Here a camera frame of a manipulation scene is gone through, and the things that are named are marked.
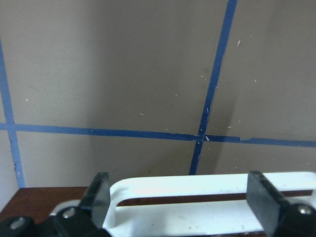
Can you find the wooden drawer with white handle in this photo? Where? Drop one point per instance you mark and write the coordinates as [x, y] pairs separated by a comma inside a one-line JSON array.
[[179, 206]]

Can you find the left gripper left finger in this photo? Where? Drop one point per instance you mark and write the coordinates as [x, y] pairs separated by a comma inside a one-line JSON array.
[[96, 199]]

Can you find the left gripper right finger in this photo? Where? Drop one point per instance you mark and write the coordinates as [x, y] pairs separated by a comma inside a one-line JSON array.
[[266, 202]]

